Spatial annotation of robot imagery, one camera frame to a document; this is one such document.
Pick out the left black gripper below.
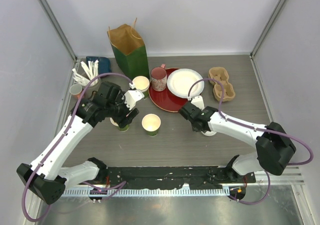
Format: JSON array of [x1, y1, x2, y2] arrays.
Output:
[[106, 91, 139, 128]]

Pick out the white plastic cup lid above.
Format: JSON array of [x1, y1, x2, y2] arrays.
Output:
[[201, 131, 217, 137]]

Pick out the green paper cup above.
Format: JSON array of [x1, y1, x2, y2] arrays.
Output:
[[110, 118, 130, 132], [141, 113, 161, 137]]

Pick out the green paper cups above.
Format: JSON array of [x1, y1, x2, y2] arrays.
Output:
[[132, 76, 150, 99]]

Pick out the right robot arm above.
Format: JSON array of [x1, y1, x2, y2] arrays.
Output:
[[178, 101, 296, 183]]

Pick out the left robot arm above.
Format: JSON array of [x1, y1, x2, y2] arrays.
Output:
[[16, 82, 144, 205]]

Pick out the red round tray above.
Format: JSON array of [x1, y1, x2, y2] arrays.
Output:
[[148, 68, 201, 113]]

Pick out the blue cloth pouch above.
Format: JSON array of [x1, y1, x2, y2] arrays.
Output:
[[86, 56, 112, 75]]

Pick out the small pink paper cup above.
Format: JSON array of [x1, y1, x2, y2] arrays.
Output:
[[69, 83, 83, 99]]

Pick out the white paper plate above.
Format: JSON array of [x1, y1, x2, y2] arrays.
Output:
[[166, 68, 205, 99]]

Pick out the white plastic cutlery bundle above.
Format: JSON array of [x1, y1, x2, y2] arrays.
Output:
[[72, 60, 99, 86]]

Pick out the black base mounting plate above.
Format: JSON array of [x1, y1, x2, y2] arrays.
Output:
[[89, 166, 256, 190]]

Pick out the pink floral mug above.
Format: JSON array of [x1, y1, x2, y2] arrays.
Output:
[[150, 64, 167, 92]]

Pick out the brown cardboard cup carrier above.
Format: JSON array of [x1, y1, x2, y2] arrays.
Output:
[[208, 67, 236, 102]]

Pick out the green brown paper bag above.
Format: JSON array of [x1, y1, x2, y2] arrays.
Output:
[[107, 21, 150, 79]]

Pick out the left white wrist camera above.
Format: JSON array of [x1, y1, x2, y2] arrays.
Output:
[[124, 82, 145, 111]]

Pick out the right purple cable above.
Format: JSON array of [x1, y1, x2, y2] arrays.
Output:
[[187, 78, 314, 206]]

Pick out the purple cable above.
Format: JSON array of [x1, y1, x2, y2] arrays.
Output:
[[187, 78, 314, 206], [21, 72, 136, 223]]

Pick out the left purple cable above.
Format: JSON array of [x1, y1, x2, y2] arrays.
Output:
[[21, 72, 136, 223]]

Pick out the white slotted cable duct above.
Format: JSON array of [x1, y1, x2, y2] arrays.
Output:
[[62, 184, 230, 198]]

